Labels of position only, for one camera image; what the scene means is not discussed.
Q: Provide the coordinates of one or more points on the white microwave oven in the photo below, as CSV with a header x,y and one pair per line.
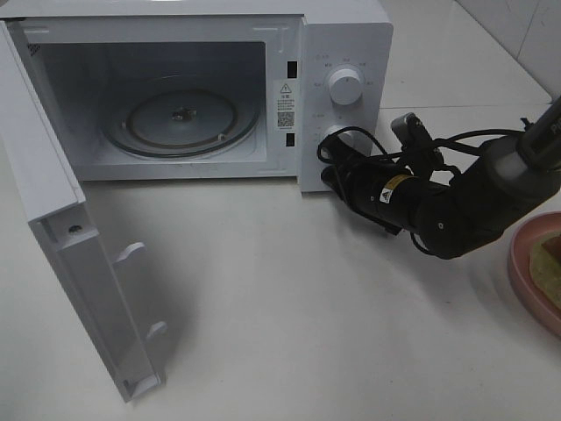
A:
x,y
80,49

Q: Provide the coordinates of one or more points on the glass microwave turntable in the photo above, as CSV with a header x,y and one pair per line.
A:
x,y
181,116

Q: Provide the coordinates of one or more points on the white bread sandwich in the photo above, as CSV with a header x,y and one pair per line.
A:
x,y
544,266

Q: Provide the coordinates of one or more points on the white upper power knob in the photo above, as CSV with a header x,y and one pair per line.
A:
x,y
345,85

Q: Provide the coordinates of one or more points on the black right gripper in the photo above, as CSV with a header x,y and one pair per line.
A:
x,y
358,182

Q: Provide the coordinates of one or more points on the white warning label sticker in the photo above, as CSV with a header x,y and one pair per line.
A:
x,y
286,100

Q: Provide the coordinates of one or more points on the pink round plate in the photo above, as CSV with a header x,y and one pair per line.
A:
x,y
535,302

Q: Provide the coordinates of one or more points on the white microwave door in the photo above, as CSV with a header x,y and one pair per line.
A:
x,y
57,213

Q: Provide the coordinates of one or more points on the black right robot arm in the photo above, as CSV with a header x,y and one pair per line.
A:
x,y
452,195

